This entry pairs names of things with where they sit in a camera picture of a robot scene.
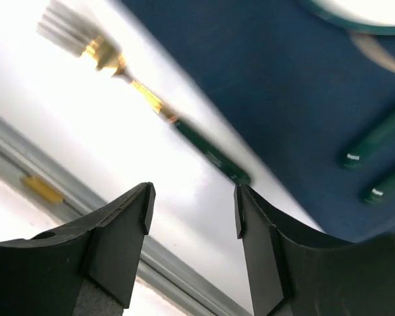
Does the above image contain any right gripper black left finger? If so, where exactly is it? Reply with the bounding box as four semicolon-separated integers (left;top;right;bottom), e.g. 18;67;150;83
0;182;155;315

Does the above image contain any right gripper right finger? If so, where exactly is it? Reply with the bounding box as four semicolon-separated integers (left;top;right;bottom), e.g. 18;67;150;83
234;185;395;315

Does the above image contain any gold knife green handle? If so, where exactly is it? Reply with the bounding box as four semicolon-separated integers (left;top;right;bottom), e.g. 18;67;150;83
362;172;395;203

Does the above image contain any gold spoon green handle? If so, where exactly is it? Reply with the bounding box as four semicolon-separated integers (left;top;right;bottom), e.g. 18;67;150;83
340;102;395;169

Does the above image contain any dark blue cloth placemat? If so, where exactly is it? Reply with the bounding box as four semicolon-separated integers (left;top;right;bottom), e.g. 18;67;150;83
125;1;395;242

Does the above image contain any gold fork green handle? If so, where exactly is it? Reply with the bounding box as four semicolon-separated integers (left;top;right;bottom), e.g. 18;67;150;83
37;1;251;185

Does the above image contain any white round plate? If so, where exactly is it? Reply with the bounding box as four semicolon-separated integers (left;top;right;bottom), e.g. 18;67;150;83
298;0;395;36

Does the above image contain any aluminium frame rail front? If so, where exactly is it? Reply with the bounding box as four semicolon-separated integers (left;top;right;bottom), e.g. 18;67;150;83
0;119;248;315

